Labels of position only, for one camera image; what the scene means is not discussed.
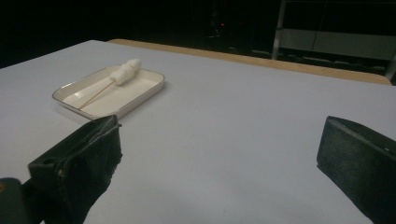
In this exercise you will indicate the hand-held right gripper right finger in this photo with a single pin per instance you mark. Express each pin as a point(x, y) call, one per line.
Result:
point(358, 155)

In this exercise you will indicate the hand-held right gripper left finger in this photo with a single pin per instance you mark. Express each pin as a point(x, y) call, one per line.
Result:
point(81, 161)

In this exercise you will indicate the thin wooden skewer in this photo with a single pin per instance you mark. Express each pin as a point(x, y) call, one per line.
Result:
point(93, 98)

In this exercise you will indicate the cream rectangular enamel tray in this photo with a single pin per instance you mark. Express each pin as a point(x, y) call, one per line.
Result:
point(124, 96)

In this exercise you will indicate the white marshmallow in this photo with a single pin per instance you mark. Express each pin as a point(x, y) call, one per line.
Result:
point(116, 79)

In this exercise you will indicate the white dumpling piece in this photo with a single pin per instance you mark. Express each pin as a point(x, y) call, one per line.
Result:
point(134, 64)
point(125, 72)

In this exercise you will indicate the grey metal stand post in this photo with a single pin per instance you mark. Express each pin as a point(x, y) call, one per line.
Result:
point(278, 28)

